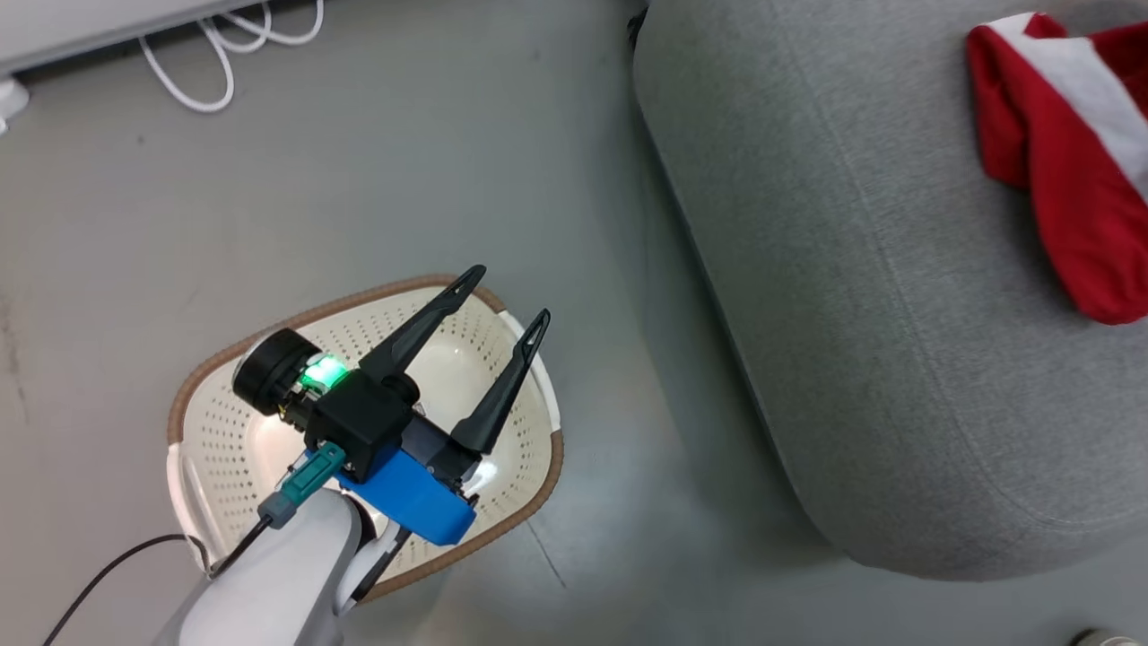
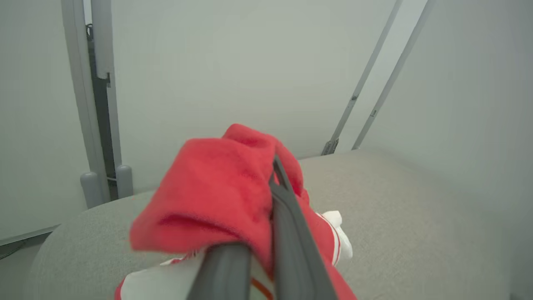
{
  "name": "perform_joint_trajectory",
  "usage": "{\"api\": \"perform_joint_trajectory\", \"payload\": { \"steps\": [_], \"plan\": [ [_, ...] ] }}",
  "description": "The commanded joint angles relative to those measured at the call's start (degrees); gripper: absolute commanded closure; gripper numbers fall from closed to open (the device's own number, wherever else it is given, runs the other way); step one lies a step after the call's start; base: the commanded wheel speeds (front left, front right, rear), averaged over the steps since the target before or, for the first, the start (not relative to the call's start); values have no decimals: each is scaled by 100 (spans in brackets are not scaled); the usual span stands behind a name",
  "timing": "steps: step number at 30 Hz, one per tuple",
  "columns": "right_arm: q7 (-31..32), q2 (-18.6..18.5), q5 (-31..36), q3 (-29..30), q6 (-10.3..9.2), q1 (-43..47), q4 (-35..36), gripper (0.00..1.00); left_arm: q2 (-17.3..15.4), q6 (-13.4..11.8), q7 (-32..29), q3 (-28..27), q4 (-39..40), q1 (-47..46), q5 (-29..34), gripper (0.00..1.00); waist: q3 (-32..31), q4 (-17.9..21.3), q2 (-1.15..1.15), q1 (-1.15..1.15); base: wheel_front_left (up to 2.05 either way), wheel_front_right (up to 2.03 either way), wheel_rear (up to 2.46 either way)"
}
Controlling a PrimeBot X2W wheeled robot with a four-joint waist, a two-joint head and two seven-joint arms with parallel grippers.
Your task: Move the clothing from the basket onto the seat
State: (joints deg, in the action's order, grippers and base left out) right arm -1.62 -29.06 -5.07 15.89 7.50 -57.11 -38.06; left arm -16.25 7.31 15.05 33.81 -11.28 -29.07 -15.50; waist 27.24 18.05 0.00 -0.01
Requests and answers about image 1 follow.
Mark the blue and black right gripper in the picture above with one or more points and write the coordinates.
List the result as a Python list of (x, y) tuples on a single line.
[(413, 493)]

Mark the red and white garment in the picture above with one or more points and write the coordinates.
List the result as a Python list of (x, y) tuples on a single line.
[(1076, 206)]

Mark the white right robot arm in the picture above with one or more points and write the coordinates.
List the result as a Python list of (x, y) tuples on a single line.
[(278, 574)]

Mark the grey fabric sofa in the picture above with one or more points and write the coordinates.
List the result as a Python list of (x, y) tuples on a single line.
[(852, 269)]

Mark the cream perforated laundry basket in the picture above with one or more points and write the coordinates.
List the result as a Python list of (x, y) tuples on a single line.
[(224, 449)]

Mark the grey round floor object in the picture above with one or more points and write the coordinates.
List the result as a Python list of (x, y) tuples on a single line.
[(1108, 639)]

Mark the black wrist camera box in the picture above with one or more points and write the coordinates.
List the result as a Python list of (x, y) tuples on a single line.
[(359, 422)]

